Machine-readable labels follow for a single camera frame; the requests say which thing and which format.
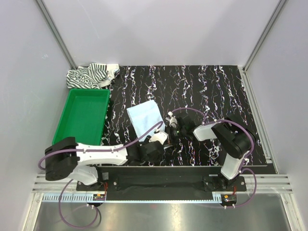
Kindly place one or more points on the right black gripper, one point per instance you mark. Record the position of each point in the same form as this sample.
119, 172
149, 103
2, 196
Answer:
170, 135

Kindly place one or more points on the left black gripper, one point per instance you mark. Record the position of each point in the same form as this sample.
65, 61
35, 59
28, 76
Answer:
146, 141

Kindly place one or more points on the light blue towel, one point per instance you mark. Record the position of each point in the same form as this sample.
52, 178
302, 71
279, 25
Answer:
143, 116

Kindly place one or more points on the striped green white towel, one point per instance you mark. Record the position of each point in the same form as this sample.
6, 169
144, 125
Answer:
95, 76

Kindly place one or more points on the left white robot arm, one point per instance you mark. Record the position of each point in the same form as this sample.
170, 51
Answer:
78, 161

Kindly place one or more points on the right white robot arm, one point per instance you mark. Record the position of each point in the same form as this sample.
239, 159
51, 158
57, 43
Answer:
235, 139

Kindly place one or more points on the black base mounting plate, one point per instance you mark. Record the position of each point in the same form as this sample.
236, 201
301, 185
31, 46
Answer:
161, 180

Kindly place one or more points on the green plastic tray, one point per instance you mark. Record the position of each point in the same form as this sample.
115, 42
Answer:
83, 116

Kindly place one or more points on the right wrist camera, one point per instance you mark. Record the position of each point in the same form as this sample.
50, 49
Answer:
171, 120

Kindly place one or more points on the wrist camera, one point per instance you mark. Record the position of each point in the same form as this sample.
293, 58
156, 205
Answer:
159, 136
171, 120

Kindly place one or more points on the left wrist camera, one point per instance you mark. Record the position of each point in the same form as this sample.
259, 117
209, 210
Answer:
159, 136

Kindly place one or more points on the white slotted cable duct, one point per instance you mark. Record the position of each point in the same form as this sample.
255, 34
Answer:
113, 197

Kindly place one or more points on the right aluminium frame post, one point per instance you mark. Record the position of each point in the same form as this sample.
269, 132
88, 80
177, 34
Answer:
273, 18

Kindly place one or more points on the aluminium frame post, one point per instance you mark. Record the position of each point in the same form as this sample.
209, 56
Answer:
55, 32
273, 18

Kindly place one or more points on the left aluminium frame post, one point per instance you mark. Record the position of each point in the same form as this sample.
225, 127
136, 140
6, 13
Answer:
55, 32

